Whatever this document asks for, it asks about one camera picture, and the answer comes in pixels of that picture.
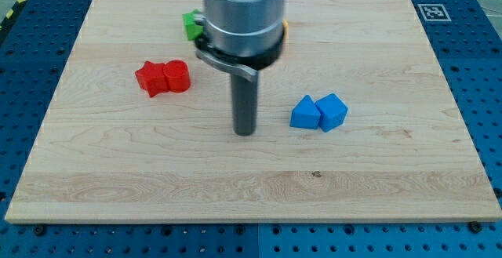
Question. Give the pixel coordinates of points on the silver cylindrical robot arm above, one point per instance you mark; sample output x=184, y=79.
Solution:
x=240, y=35

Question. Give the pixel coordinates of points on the blue triangle block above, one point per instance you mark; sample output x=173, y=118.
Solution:
x=305, y=114

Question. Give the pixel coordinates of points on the yellow heart block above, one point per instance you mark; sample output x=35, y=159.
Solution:
x=285, y=25

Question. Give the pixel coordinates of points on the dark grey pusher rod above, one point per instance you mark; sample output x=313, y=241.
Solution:
x=244, y=105

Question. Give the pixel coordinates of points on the blue cube block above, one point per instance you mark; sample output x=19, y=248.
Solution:
x=333, y=112

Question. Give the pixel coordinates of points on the red cylinder block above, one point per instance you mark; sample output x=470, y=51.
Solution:
x=177, y=76

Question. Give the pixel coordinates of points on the green block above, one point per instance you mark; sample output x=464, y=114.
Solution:
x=192, y=29

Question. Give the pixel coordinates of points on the wooden board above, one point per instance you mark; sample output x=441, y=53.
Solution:
x=108, y=153

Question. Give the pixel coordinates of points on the red star block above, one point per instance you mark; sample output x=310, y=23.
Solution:
x=151, y=78

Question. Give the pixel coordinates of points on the white fiducial marker tag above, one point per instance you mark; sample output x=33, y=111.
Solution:
x=433, y=12

